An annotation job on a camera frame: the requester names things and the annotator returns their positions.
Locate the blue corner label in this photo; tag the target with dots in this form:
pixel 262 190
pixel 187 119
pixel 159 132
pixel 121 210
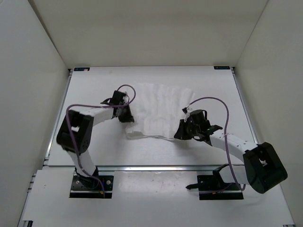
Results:
pixel 221 67
pixel 81 69

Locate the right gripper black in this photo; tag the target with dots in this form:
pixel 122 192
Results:
pixel 181 134

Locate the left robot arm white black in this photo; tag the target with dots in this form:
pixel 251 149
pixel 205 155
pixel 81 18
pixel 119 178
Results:
pixel 75 132

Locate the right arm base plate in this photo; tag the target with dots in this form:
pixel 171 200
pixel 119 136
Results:
pixel 211 188

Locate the left blue corner label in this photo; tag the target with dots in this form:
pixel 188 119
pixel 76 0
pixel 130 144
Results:
pixel 81 69

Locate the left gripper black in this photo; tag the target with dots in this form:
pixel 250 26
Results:
pixel 129 118

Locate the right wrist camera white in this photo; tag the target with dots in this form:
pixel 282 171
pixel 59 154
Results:
pixel 186 110

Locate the right blue corner label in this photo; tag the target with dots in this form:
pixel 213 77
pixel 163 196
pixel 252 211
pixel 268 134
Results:
pixel 221 67

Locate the white pleated skirt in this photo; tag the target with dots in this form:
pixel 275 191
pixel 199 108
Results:
pixel 157 110

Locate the aluminium table front rail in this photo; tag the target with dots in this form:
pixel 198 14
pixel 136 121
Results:
pixel 158 168

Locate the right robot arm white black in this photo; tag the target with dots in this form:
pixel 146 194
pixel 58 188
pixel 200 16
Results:
pixel 256 165

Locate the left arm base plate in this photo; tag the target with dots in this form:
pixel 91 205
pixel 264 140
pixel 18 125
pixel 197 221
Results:
pixel 91 189

